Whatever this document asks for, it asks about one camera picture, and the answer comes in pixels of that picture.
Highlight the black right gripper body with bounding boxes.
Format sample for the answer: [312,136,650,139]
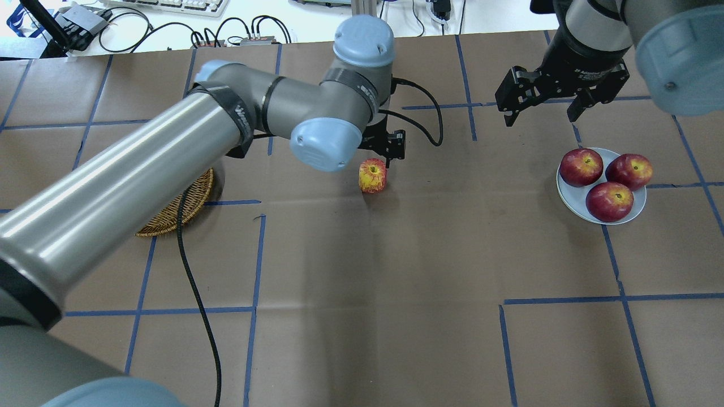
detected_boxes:
[495,31,630,113]

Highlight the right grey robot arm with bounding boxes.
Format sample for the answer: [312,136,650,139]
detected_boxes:
[495,1,723,127]

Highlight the red apple on plate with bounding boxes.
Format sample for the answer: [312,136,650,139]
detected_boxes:
[558,149,604,187]

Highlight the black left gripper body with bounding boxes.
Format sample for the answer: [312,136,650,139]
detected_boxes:
[357,76,398,161]

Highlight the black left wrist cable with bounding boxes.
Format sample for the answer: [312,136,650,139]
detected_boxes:
[176,78,444,407]

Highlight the grey box device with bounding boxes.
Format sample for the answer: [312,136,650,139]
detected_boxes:
[55,3,112,38]

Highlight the red apple plate front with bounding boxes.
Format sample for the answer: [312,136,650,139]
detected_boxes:
[585,182,635,223]

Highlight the light blue plate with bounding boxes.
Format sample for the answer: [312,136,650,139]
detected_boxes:
[555,166,647,225]

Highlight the red apple plate far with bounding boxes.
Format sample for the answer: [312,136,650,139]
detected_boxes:
[605,154,653,192]

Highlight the black cables on desk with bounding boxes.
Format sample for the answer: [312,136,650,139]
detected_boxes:
[99,6,292,53]

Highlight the red apple plate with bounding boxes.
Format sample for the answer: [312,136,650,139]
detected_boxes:
[585,182,635,223]
[605,154,653,192]

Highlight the red yellow apple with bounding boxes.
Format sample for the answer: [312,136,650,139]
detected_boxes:
[359,159,387,194]

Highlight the white keyboard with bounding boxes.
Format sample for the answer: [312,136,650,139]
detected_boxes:
[100,1,230,18]

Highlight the aluminium profile post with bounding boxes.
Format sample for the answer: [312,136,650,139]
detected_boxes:
[351,0,380,16]

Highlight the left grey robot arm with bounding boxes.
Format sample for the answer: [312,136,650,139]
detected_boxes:
[1,15,395,406]

